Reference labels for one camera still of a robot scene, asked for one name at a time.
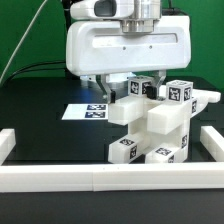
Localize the white chair back frame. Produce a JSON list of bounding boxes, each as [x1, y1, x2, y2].
[[108, 89, 221, 135]]

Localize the white chair seat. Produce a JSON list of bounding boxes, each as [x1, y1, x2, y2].
[[128, 118, 190, 159]]

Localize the black cables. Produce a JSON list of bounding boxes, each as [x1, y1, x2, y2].
[[4, 59, 68, 85]]

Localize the white tagged cube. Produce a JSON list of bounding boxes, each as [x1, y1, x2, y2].
[[166, 80, 193, 104], [128, 76, 152, 97]]

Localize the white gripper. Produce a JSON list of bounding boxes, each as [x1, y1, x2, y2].
[[66, 16, 191, 104]]

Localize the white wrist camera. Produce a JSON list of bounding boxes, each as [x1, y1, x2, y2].
[[70, 0, 134, 19]]

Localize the grey white cable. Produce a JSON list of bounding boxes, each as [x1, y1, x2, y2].
[[0, 0, 50, 88]]

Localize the white tag base sheet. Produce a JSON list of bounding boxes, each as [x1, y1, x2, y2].
[[62, 104, 108, 120]]

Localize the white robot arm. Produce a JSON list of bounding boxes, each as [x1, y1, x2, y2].
[[66, 0, 191, 103]]

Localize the white U-shaped obstacle frame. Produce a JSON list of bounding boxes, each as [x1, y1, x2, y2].
[[0, 129, 224, 192]]

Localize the black camera stand pole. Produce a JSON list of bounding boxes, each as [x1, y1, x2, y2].
[[61, 0, 74, 28]]

